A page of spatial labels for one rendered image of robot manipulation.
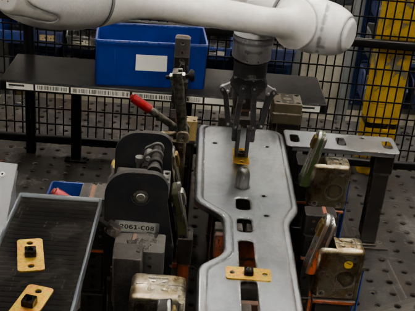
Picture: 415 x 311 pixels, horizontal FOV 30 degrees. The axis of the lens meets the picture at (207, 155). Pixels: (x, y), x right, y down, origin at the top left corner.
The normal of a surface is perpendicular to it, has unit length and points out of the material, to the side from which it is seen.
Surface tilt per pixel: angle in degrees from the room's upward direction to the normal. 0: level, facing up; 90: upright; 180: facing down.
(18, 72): 0
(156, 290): 0
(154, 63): 90
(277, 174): 0
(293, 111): 89
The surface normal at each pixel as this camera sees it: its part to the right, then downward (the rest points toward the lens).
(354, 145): 0.08, -0.89
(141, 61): 0.08, 0.45
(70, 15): 0.56, 0.68
